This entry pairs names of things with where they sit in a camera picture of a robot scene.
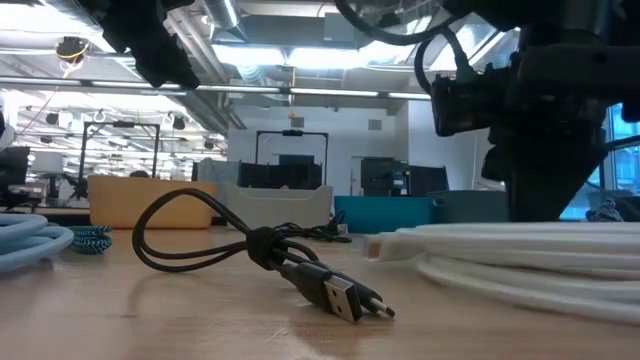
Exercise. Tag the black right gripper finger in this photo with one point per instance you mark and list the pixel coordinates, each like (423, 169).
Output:
(525, 185)
(570, 175)

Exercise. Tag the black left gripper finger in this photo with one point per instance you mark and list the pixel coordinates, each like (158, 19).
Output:
(167, 67)

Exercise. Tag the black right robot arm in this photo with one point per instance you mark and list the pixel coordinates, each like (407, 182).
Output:
(550, 12)

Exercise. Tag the striped fabric object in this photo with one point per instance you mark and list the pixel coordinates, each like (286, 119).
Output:
(607, 212)

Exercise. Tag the dark grey plastic bin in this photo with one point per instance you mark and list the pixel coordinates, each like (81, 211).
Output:
(470, 207)

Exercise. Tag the person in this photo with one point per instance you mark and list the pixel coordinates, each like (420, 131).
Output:
(139, 174)

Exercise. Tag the yellow plastic bin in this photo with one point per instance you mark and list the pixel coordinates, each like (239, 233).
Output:
(150, 202)

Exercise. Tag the teal plastic bin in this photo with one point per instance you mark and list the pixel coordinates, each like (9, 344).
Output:
(385, 215)

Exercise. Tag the black cabinet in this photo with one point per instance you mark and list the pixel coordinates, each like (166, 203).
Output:
(380, 175)

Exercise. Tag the long ceiling light strip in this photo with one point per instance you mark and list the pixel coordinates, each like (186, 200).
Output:
(330, 92)

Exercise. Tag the pale grey plastic bin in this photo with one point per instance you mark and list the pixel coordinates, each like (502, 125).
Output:
(280, 207)

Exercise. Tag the black monitor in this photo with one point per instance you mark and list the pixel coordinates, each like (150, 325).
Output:
(12, 167)

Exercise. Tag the black rig frame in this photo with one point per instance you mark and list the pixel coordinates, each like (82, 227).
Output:
(292, 133)
(122, 124)

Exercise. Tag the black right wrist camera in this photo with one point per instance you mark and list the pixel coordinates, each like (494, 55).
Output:
(465, 105)

